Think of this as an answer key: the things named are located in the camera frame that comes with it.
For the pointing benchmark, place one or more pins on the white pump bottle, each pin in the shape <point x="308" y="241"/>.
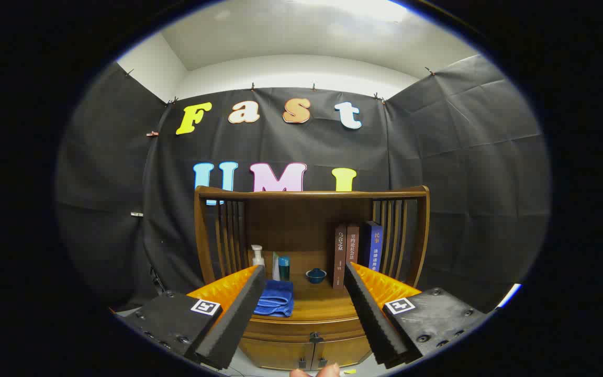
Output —
<point x="257" y="258"/>

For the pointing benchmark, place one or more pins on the blue book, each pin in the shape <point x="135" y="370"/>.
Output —
<point x="375" y="246"/>

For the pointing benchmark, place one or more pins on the dark brown book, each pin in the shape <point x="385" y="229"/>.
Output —
<point x="339" y="256"/>

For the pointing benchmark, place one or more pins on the black drawer knob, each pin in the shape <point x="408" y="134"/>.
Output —
<point x="315" y="337"/>

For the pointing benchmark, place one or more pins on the reddish brown book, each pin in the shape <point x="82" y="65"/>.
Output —
<point x="352" y="246"/>

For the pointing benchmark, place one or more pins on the black backdrop cloth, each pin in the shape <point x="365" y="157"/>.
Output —
<point x="464" y="183"/>

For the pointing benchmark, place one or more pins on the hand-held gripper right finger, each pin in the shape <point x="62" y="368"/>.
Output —
<point x="375" y="319"/>

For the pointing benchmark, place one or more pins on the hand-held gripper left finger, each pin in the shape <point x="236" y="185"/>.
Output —
<point x="236" y="324"/>

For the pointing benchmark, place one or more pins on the teal bottle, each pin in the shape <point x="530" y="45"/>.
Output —
<point x="284" y="267"/>

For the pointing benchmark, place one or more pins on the wooden cabinet with slatted shelf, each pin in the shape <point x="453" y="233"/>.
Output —
<point x="296" y="220"/>

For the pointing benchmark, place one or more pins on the blue lidded teacup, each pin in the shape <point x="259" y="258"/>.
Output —
<point x="315" y="276"/>

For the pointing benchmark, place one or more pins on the wooden drawer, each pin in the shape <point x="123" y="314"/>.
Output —
<point x="291" y="330"/>

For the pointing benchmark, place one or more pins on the blue folded towel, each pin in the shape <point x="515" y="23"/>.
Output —
<point x="278" y="298"/>

